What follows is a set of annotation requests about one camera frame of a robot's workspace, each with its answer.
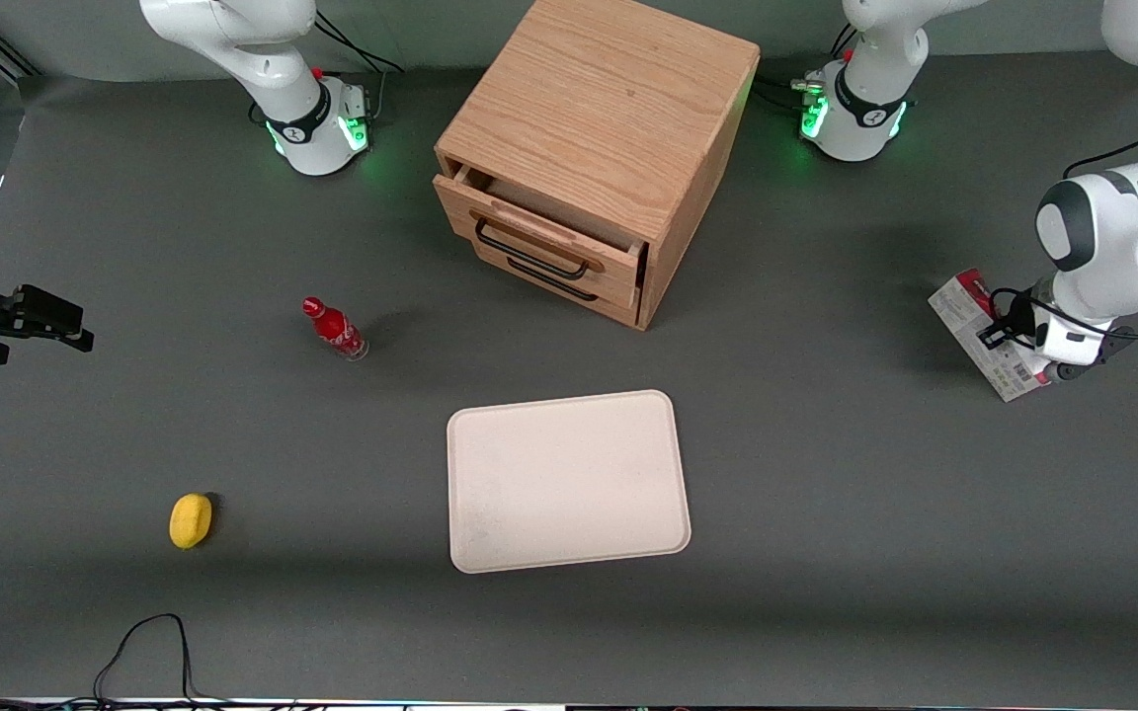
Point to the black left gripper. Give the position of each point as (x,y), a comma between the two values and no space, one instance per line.
(1020,318)

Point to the red cookie box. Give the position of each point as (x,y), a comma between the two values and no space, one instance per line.
(959,306)

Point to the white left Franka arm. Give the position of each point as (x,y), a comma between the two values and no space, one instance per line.
(1122,237)

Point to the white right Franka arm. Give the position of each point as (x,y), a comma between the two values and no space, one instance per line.
(283,69)

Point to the beige rectangular tray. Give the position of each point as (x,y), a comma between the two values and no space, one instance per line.
(567,481)

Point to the yellow lemon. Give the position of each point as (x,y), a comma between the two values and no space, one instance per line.
(191,520)

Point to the red soda bottle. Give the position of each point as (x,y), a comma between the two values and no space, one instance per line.
(337,331)

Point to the oak wooden drawer cabinet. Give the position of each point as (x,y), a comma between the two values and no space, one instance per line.
(609,109)

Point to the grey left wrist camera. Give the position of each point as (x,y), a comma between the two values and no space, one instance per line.
(1073,346)

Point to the aluminium rail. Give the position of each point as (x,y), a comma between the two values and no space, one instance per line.
(1,49)

